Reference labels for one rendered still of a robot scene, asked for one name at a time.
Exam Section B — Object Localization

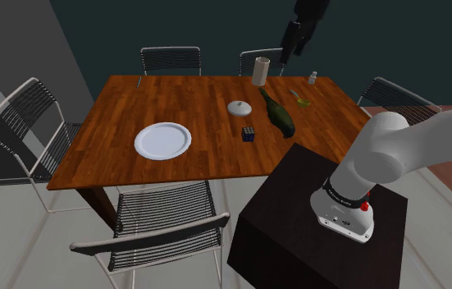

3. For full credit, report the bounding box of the brown wooden table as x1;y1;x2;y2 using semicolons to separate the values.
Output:
46;74;372;232

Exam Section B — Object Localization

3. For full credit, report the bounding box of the white round plate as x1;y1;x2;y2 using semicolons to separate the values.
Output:
134;122;193;162

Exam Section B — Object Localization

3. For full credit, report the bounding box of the dark green bottle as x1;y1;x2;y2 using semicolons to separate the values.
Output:
258;87;297;140

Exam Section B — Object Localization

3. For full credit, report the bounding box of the white round lid with knob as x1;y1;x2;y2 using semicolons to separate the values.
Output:
226;100;253;118

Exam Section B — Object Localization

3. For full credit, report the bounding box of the white frame wire chair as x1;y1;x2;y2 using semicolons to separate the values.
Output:
238;48;287;77
69;180;231;289
0;76;85;213
356;76;443;126
139;46;203;77

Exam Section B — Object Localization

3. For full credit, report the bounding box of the beige cylindrical cup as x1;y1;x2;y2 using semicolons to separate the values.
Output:
251;57;272;87

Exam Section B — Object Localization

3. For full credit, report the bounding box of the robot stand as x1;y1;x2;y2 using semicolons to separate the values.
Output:
226;142;409;289

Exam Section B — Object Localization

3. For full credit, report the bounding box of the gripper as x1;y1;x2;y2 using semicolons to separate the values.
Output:
280;0;331;66

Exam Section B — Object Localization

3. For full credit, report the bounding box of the green scoop with blue handle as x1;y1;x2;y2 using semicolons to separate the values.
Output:
289;89;312;108

